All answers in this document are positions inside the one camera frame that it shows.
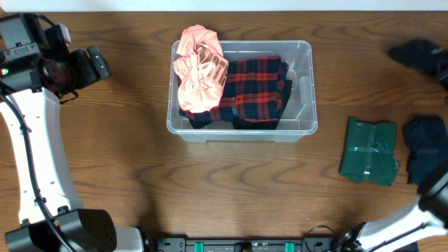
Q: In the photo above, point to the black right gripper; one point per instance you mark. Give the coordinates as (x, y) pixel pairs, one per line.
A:
(444, 73)

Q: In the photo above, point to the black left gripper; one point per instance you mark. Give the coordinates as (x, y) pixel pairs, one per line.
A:
(99, 61)

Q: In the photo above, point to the black cloth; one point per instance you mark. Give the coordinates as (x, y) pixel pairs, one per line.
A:
(421, 54)

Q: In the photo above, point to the dark navy cloth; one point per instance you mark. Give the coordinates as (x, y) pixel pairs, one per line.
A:
(426, 138)

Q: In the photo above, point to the pink printed shirt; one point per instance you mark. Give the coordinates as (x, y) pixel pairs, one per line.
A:
(202, 68)

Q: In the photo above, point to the dark green shirt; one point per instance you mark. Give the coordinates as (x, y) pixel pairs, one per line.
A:
(369, 152)

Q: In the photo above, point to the black garment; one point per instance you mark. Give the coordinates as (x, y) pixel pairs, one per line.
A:
(259, 125)

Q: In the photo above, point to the red navy plaid shirt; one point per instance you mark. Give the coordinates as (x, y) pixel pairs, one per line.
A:
(259, 69)

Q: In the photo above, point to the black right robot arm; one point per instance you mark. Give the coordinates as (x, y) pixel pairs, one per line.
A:
(425, 217)

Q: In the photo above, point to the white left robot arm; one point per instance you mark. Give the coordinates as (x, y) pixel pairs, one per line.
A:
(38, 74)

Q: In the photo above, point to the clear plastic storage bin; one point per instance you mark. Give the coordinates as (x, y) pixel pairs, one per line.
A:
(300, 116)

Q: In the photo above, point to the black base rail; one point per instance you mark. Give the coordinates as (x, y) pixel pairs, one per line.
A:
(178, 244)

